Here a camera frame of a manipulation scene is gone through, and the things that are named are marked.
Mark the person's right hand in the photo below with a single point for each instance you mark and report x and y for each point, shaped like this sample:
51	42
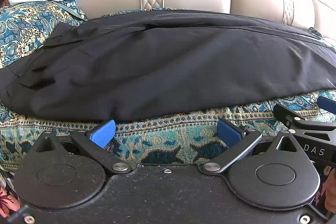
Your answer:
324	200

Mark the pink floral clothing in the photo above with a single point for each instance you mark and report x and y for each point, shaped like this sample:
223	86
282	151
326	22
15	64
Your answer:
9	198

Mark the black pants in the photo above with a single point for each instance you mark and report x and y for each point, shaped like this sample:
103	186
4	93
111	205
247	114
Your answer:
146	64

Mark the blue paisley sofa throw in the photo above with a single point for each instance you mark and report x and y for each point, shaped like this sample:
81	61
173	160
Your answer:
180	138

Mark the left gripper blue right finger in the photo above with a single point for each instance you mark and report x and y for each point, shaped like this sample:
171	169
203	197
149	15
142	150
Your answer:
239	142

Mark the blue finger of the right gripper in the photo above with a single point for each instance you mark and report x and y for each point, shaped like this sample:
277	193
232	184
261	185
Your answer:
327	104

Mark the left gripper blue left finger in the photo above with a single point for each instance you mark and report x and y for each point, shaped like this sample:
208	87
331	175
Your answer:
92	144

